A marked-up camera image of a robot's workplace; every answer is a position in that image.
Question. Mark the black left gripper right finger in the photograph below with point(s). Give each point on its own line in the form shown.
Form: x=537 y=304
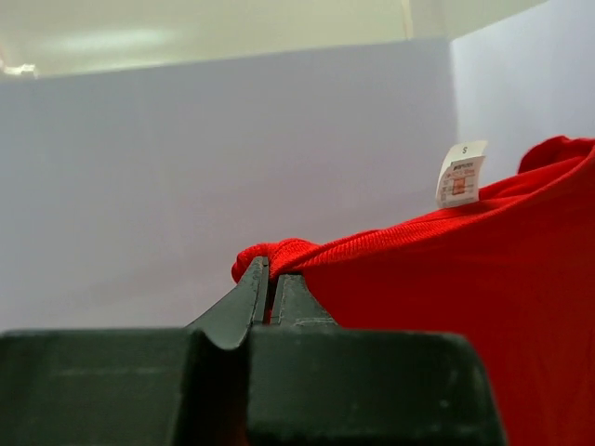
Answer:
x=295 y=306

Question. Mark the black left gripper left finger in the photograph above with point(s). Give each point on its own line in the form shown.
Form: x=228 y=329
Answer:
x=227 y=323

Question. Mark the red t-shirt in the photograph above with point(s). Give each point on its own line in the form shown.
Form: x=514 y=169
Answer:
x=513 y=272

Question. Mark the white garment size tag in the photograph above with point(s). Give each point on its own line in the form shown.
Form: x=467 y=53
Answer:
x=458 y=181

